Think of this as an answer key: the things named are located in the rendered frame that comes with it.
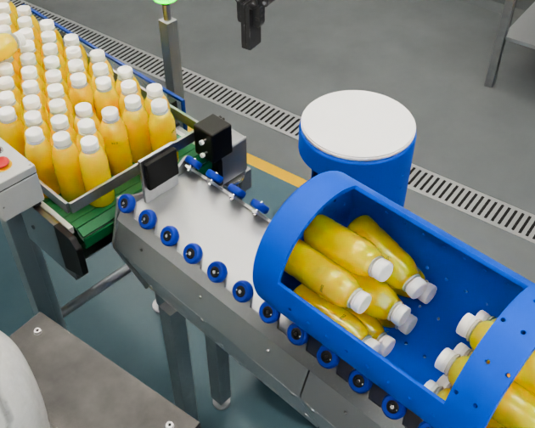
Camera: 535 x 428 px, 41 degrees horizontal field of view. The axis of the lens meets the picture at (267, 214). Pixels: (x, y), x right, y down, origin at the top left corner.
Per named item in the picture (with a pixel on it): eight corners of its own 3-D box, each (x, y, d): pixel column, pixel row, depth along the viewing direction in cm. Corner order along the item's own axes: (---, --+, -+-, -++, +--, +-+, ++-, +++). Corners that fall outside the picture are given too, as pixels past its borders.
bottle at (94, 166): (92, 211, 168) (79, 158, 156) (84, 194, 172) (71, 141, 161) (119, 203, 170) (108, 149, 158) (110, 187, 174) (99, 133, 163)
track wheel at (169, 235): (156, 228, 154) (162, 228, 155) (160, 248, 153) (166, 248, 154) (171, 222, 151) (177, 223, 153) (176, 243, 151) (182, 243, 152)
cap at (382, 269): (376, 280, 124) (384, 285, 123) (367, 273, 121) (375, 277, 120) (389, 262, 124) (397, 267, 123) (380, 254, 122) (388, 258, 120)
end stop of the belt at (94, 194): (72, 213, 160) (70, 204, 158) (70, 211, 160) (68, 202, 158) (203, 136, 181) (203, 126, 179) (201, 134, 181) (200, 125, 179)
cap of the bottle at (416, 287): (424, 278, 127) (430, 285, 126) (408, 294, 128) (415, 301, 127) (418, 273, 124) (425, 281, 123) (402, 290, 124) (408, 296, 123)
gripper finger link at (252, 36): (256, -3, 100) (261, -3, 100) (256, 40, 105) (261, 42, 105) (244, 5, 98) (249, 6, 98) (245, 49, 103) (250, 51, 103)
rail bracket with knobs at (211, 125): (208, 171, 178) (205, 139, 171) (189, 159, 182) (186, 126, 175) (236, 154, 183) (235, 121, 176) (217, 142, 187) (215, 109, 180)
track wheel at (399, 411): (387, 388, 123) (391, 386, 124) (375, 409, 124) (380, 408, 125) (408, 404, 120) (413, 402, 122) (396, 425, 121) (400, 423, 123)
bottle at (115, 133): (106, 162, 181) (96, 109, 170) (132, 159, 182) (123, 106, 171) (107, 178, 176) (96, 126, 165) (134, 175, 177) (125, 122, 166)
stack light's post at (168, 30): (195, 288, 268) (166, 24, 192) (188, 282, 270) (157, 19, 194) (203, 282, 270) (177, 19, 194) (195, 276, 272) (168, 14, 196)
